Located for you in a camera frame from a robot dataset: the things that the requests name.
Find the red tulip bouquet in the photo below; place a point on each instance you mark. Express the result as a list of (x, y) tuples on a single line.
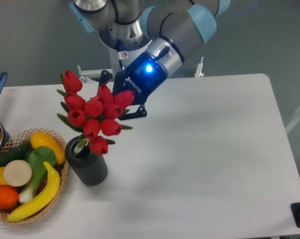
[(95, 118)]

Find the orange fruit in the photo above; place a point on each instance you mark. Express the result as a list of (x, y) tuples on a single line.
[(8, 197)]

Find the green bok choy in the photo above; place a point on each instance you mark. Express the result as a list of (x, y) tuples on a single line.
[(35, 158)]

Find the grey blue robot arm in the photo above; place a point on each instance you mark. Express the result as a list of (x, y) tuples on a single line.
[(176, 30)]

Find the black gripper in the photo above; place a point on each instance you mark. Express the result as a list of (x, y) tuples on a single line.
[(143, 76)]

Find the yellow banana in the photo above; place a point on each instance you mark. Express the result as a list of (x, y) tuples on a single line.
[(41, 200)]

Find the green cucumber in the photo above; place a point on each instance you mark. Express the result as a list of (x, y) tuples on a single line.
[(16, 153)]

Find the woven wicker basket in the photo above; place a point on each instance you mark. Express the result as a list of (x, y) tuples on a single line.
[(22, 138)]

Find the dark grey ribbed vase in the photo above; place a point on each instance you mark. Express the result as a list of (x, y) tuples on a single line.
[(89, 167)]

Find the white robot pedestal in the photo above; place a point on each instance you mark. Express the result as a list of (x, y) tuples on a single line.
[(119, 60)]

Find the beige round potato slice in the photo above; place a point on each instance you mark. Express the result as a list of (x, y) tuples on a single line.
[(17, 173)]

